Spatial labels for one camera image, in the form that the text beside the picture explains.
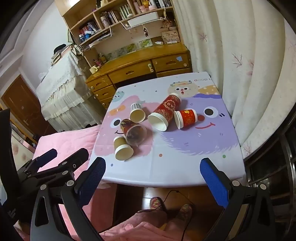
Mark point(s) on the metal chair frame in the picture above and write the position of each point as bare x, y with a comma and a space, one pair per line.
279, 162

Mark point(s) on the small red paper cup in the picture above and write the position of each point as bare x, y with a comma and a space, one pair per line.
188, 117

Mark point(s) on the stack of books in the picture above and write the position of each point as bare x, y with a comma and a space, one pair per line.
91, 29

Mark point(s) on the white lace covered furniture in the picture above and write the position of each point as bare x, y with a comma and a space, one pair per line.
62, 92

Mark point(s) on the small white bottle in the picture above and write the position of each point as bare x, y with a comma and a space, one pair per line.
159, 42

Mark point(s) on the white floral curtain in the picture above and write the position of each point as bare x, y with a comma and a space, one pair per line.
242, 58

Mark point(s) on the wooden desk with drawers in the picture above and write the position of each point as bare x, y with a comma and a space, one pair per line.
138, 58

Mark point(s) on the pink quilted blanket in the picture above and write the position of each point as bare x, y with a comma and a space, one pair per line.
69, 141

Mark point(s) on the person's leg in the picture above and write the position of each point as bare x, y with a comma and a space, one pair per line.
148, 224
182, 231

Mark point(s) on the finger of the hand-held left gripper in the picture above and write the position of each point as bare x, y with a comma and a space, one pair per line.
76, 157
47, 156

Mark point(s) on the cartoon printed tablecloth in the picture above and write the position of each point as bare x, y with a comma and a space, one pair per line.
185, 162

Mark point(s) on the dark red patterned cup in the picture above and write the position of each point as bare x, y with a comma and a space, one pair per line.
127, 126

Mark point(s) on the person's left leg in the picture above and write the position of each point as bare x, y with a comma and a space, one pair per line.
148, 224

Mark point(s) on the person's right leg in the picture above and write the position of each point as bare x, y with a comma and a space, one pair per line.
182, 231

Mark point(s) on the tall red paper cup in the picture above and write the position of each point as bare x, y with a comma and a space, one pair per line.
167, 106

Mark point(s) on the patterned slipper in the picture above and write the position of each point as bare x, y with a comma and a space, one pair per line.
186, 210
156, 203

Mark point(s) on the brown paper cup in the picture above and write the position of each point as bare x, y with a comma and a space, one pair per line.
120, 142

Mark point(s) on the small hanging doll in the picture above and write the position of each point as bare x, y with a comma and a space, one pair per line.
145, 31

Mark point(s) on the small wooden box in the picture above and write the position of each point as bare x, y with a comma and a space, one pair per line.
170, 36

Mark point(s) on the blue sticky note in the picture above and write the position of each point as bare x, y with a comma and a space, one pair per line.
178, 58

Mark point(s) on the white checkered paper cup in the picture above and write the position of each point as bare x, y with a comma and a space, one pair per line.
136, 108

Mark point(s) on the brown wooden door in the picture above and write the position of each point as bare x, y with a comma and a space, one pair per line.
20, 102

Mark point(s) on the long white box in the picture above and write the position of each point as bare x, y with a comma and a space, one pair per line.
142, 18

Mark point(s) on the wooden bookshelf hutch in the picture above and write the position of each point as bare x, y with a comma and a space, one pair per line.
120, 34

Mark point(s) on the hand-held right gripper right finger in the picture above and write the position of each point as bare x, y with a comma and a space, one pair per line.
215, 183

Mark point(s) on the row of upright books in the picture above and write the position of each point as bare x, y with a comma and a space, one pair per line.
115, 14

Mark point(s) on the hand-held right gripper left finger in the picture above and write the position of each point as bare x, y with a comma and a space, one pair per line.
93, 176

